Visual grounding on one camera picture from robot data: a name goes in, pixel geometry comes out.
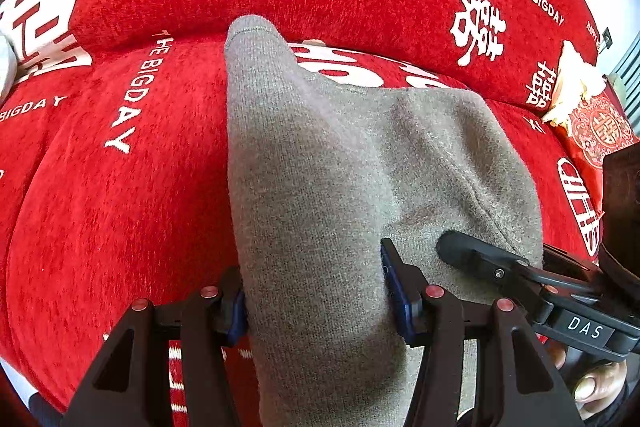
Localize grey knitted garment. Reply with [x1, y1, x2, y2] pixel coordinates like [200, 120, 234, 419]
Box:
[224, 15, 542, 426]

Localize person's right hand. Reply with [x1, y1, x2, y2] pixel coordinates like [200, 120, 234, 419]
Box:
[544, 340, 628, 421]

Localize red wedding quilt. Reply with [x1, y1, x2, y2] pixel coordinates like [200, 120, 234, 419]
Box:
[1, 0, 599, 411]

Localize red embroidered pillow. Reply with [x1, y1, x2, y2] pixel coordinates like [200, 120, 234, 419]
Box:
[555, 93, 639, 198]

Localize cream paper decoration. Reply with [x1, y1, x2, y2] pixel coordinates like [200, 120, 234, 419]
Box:
[542, 40, 606, 136]

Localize white radiator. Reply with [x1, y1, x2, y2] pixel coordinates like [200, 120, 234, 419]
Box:
[608, 35, 640, 135]

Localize black wall switch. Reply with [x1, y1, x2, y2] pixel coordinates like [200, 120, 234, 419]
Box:
[599, 27, 613, 53]

